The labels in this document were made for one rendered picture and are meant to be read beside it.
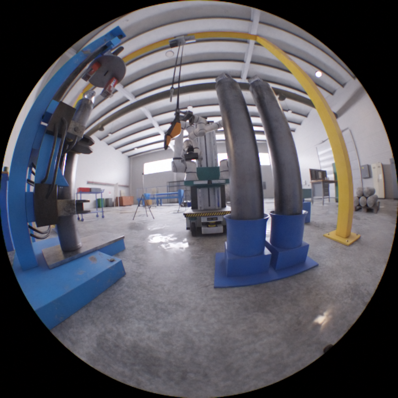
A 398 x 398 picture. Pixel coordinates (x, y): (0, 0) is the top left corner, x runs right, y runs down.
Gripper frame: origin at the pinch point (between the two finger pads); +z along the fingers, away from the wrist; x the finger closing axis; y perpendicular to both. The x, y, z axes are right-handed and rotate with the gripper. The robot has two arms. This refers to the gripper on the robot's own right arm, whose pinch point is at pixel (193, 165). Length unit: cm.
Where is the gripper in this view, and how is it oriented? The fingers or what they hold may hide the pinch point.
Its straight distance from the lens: 105.3
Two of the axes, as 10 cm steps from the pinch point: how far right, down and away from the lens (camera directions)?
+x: -9.7, 1.7, -1.6
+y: -0.8, 3.9, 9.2
